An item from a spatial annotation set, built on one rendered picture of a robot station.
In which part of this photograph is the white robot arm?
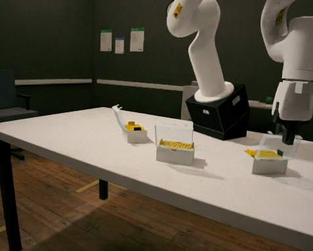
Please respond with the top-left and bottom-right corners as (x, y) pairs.
(167, 0), (313, 103)

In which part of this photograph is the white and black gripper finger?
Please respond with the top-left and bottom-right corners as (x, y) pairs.
(273, 109), (293, 145)
(290, 120), (309, 145)

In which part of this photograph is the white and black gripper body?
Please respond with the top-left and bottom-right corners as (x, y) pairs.
(272, 81), (313, 121)

